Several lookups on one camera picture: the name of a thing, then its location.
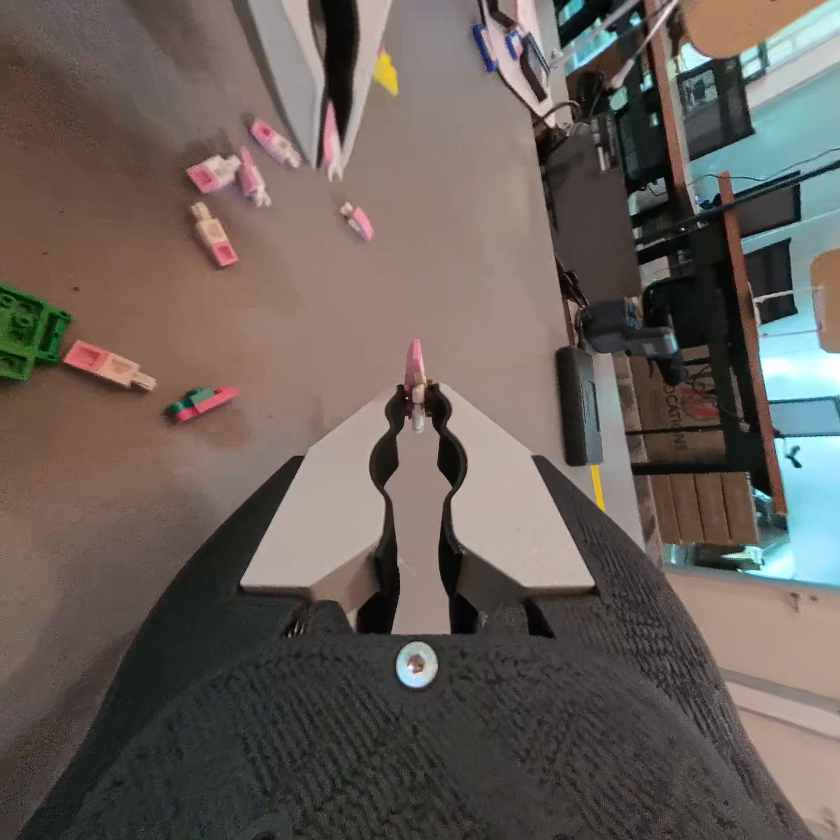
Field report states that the cardboard box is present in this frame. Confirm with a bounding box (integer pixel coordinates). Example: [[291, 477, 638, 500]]
[[630, 354, 729, 460]]

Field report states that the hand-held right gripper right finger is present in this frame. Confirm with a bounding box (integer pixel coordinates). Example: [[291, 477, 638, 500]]
[[425, 381, 597, 635]]

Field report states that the black desk with brown edge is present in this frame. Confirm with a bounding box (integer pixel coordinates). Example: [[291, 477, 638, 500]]
[[630, 171, 788, 513]]

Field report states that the black flat panel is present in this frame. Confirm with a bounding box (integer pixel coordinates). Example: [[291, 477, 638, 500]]
[[545, 128, 641, 306]]

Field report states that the green lego plate assembly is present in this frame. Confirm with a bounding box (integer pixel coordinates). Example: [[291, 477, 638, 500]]
[[0, 283, 73, 382]]

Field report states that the black camera device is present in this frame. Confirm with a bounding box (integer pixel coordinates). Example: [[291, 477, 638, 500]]
[[576, 297, 683, 385]]

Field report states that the round wooden table top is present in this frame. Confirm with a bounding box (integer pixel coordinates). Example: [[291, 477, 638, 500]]
[[679, 0, 821, 60], [808, 249, 840, 355]]

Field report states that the small green and red lego assembly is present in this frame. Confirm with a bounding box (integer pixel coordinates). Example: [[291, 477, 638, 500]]
[[165, 386, 240, 423]]

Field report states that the pink and white lego piece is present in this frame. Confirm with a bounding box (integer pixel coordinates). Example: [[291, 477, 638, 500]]
[[238, 146, 272, 208], [190, 201, 240, 269], [185, 154, 241, 194], [339, 202, 375, 242], [249, 118, 301, 169], [403, 339, 434, 434], [63, 340, 158, 392]]

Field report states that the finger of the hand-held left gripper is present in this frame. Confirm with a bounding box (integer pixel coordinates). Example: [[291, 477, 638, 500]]
[[233, 0, 339, 165], [333, 0, 393, 165]]

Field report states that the white and blue device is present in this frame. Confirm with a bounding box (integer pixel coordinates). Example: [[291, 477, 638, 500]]
[[472, 0, 559, 122]]

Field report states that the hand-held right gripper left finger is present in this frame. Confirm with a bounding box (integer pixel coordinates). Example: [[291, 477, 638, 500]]
[[239, 385, 410, 635]]

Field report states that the wooden slat bench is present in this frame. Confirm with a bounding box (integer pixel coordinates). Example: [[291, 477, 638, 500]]
[[650, 469, 762, 546]]

